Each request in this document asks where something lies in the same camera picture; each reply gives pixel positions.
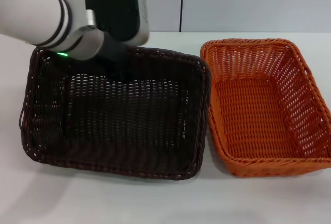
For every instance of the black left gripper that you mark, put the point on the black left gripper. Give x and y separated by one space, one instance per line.
113 53

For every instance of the dark brown wicker basket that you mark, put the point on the dark brown wicker basket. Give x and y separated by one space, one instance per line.
124 120

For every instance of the orange wicker basket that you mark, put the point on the orange wicker basket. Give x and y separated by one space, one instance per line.
256 110

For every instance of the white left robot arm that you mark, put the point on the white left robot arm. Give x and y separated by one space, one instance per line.
31 14

